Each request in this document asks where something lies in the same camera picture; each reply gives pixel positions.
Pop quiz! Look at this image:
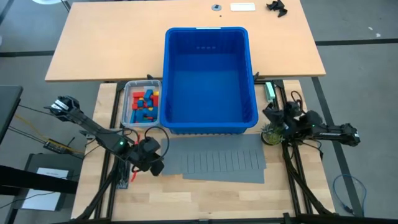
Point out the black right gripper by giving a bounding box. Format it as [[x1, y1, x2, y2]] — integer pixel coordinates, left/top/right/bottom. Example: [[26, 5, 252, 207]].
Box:
[[262, 104, 308, 135]]

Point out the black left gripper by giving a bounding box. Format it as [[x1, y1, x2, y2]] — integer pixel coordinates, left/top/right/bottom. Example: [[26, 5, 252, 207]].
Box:
[[132, 141, 165, 177]]

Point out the potted succulent plant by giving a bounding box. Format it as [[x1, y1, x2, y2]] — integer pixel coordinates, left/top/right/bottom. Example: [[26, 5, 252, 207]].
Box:
[[260, 123, 285, 146]]

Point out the long grey slotted divider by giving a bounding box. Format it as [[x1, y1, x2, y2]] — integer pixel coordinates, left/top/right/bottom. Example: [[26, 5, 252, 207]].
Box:
[[160, 134, 267, 177]]

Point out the large blue plastic bin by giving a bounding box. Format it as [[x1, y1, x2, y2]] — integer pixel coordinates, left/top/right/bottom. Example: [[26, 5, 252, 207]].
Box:
[[160, 26, 259, 135]]

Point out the clear plastic block container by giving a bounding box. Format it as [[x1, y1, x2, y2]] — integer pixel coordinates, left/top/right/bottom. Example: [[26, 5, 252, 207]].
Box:
[[120, 80, 162, 128]]

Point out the small mint green box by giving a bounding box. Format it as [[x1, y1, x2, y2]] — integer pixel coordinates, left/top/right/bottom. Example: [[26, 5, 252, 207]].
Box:
[[264, 82, 276, 102]]

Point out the black hex key holder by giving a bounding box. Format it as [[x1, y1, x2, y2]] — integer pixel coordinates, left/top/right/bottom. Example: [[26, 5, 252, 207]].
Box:
[[116, 161, 131, 190]]

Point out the black circuit board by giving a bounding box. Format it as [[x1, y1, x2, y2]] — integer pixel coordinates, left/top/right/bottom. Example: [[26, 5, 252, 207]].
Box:
[[42, 136, 77, 156]]

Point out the black plastic gripper part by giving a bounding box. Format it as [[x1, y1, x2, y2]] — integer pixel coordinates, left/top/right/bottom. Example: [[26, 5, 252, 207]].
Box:
[[266, 0, 289, 18]]

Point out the white rectangular pad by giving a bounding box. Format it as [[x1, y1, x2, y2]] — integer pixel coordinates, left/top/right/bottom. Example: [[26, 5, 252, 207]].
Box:
[[229, 2, 256, 12]]

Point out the plain white paper sheet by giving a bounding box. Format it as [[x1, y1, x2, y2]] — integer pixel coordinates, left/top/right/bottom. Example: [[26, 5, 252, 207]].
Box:
[[21, 167, 70, 212]]

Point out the black flat case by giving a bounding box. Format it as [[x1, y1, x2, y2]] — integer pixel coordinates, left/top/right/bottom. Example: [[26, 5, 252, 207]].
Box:
[[12, 152, 78, 212]]

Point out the black beam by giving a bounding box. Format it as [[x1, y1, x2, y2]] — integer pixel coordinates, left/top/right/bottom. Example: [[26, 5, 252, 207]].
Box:
[[0, 164, 79, 195]]

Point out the black side table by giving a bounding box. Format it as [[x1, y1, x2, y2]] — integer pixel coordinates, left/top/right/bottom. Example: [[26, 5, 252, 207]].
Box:
[[0, 85, 24, 146]]

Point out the white round object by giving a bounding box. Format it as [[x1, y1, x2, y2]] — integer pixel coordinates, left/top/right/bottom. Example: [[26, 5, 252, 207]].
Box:
[[32, 0, 63, 6]]

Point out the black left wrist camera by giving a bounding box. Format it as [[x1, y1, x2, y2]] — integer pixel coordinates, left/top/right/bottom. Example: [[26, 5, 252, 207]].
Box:
[[142, 136, 162, 156]]

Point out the black left camera cable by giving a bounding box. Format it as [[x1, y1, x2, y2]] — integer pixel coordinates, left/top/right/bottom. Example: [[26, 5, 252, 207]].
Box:
[[144, 126, 171, 159]]

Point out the black camera cable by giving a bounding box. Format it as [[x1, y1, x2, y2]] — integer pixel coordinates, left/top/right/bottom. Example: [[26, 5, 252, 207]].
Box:
[[290, 89, 305, 108], [144, 126, 171, 159]]

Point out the black right camera cable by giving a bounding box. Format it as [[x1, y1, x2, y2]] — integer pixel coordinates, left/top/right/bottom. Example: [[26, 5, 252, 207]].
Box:
[[290, 89, 305, 108]]

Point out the blue coiled cable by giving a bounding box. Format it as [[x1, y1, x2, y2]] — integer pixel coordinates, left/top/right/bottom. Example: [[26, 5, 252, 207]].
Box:
[[332, 174, 368, 216]]

